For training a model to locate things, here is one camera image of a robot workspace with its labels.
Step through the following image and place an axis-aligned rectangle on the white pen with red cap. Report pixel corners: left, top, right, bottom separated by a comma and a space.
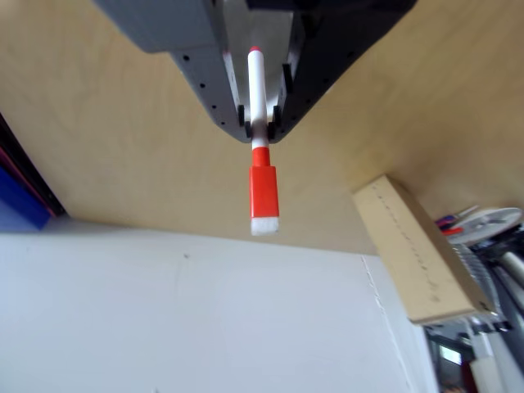
246, 45, 282, 237

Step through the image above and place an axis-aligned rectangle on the light wooden block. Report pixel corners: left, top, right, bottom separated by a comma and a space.
350, 174, 499, 327

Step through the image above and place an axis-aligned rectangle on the blue flat box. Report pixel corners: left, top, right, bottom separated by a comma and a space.
0, 163, 53, 231

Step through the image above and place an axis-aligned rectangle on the white round spool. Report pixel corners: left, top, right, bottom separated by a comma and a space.
444, 206, 524, 247

